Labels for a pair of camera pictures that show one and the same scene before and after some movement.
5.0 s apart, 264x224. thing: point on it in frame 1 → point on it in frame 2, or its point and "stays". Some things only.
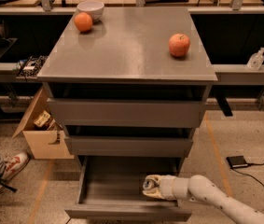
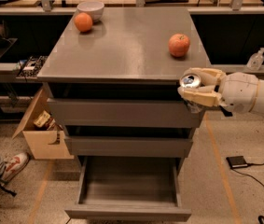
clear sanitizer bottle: (256, 60) stays
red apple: (179, 44) stays
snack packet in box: (45, 120) stays
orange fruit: (83, 21) stays
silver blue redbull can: (148, 184) → (189, 80)
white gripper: (169, 187) → (239, 91)
